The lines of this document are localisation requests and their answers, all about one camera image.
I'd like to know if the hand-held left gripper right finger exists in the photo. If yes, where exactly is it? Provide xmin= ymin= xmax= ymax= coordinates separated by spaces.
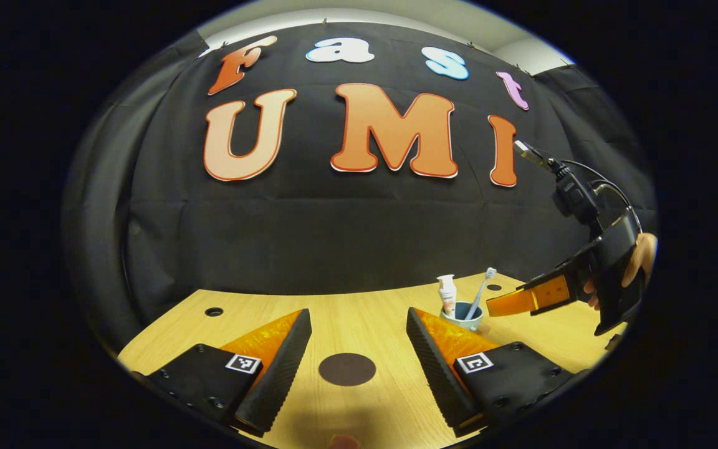
xmin=406 ymin=307 xmax=575 ymax=437

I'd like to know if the white toothpaste tube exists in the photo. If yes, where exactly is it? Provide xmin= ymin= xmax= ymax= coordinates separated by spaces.
xmin=436 ymin=274 xmax=457 ymax=317

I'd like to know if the black cable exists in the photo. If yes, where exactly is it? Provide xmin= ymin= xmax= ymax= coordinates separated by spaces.
xmin=558 ymin=159 xmax=643 ymax=233

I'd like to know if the dark brown round coaster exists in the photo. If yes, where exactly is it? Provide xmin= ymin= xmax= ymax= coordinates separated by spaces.
xmin=318 ymin=353 xmax=376 ymax=387

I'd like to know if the pale green cup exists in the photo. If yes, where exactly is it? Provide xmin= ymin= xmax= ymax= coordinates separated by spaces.
xmin=439 ymin=302 xmax=484 ymax=332

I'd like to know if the black backdrop cloth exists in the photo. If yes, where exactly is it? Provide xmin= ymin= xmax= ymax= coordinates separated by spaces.
xmin=63 ymin=22 xmax=658 ymax=356

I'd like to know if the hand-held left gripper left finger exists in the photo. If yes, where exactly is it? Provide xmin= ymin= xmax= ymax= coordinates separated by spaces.
xmin=132 ymin=308 xmax=313 ymax=437

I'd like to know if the white toothbrush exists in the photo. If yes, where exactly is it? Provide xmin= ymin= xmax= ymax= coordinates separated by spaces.
xmin=464 ymin=268 xmax=497 ymax=321

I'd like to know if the wooden desktop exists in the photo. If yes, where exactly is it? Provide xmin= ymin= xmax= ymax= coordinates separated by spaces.
xmin=116 ymin=273 xmax=628 ymax=449

